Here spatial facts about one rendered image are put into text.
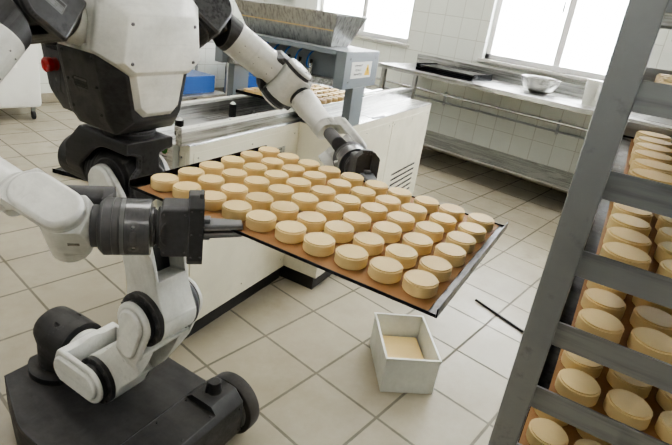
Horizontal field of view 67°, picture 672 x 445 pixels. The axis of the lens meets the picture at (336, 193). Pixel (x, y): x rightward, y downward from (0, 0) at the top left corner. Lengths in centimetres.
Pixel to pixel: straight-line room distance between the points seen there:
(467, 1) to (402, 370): 417
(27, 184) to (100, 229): 12
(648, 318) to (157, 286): 100
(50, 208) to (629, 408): 78
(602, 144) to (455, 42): 503
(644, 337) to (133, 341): 108
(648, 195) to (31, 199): 76
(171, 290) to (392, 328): 120
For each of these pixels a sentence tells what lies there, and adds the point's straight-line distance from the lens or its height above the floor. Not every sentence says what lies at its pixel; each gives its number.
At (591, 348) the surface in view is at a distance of 65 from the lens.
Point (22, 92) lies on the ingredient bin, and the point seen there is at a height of 26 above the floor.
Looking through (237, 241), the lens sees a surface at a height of 37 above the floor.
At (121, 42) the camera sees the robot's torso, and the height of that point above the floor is 124.
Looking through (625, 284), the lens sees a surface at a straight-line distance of 61.
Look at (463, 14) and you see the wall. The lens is 553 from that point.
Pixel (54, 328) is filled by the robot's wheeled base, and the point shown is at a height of 34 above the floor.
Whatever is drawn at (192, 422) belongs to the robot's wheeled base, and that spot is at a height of 19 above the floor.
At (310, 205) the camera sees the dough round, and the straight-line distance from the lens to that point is 92.
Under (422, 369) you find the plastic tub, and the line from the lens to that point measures 207.
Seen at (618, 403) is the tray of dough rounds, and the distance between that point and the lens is 73.
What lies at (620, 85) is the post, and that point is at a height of 133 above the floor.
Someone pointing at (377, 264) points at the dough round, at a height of 102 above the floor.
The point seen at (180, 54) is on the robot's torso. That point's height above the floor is 121.
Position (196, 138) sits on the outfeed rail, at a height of 86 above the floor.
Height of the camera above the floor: 136
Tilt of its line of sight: 20 degrees down
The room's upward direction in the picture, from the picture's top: 8 degrees clockwise
